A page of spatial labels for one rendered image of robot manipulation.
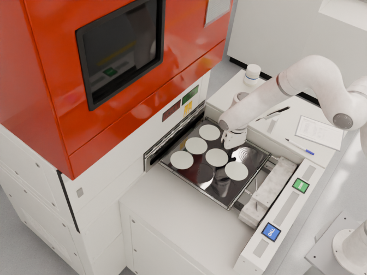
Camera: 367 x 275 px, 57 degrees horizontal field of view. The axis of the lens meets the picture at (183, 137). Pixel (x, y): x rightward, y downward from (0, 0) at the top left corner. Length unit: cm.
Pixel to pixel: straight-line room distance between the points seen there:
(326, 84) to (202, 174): 66
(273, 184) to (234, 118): 42
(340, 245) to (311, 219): 107
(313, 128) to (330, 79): 67
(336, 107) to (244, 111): 34
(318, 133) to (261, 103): 53
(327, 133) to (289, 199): 44
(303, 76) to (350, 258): 75
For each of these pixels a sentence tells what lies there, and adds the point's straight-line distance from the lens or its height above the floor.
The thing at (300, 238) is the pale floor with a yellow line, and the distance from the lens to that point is 250.
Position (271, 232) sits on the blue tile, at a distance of 131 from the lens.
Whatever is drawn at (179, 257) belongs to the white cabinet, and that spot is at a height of 74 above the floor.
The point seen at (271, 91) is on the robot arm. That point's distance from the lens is 118.
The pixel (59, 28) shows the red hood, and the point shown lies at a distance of 75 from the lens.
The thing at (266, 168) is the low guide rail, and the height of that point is 85.
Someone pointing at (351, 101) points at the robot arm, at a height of 150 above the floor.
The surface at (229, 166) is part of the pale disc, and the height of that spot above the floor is 90.
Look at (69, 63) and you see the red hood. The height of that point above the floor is 161.
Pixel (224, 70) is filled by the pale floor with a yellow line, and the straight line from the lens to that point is 351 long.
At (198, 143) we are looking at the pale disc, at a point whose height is 90.
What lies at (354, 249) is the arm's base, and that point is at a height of 92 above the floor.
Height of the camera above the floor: 208
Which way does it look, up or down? 48 degrees down
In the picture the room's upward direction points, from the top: 7 degrees clockwise
